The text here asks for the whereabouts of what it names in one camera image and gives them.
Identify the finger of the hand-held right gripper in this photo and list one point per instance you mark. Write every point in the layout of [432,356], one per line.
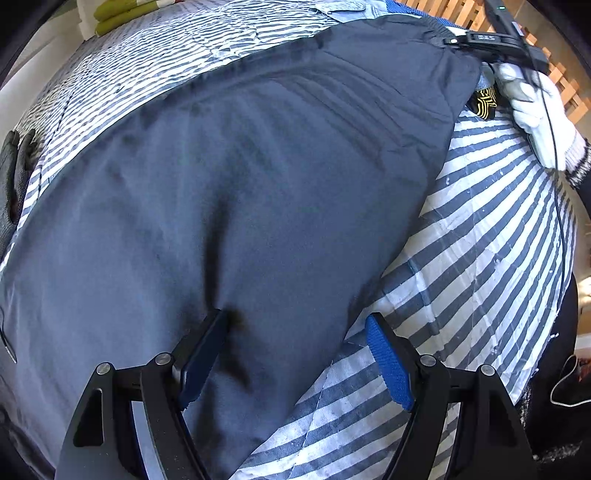
[455,40]

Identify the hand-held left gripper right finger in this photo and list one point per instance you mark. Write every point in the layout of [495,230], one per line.
[388,360]

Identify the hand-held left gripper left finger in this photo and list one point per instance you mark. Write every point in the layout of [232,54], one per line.
[203,360]

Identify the folded dark grey pants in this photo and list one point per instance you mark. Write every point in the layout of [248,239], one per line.
[16,175]

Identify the person's right hand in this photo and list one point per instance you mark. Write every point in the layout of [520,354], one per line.
[521,106]

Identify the bright blue cloth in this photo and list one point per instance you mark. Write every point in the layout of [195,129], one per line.
[401,6]

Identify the yellow black striped item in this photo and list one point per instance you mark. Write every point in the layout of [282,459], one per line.
[485,104]

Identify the light blue denim jeans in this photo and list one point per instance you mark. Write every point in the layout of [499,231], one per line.
[355,8]

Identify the blue white striped bed sheet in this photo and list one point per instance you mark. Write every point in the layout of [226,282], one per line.
[485,230]

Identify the person's dark clothed torso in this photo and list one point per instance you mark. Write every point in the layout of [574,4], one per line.
[568,438]

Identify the wooden slatted bed rail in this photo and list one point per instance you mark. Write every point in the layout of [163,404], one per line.
[461,11]

